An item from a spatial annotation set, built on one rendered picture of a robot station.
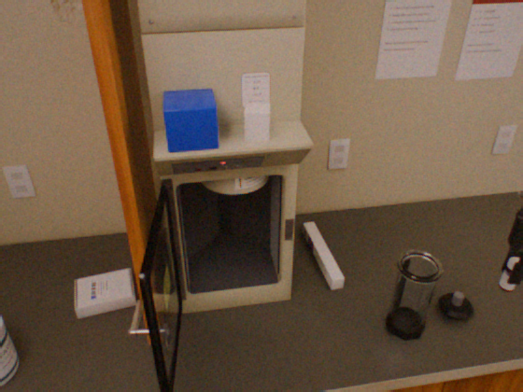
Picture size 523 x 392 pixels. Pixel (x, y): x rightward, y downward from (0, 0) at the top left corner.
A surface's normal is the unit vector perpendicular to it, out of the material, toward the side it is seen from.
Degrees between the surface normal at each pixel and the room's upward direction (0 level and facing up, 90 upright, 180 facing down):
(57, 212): 90
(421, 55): 90
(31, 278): 0
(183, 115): 90
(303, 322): 0
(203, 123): 90
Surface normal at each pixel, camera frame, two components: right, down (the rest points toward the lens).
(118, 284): 0.00, -0.83
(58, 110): 0.18, 0.55
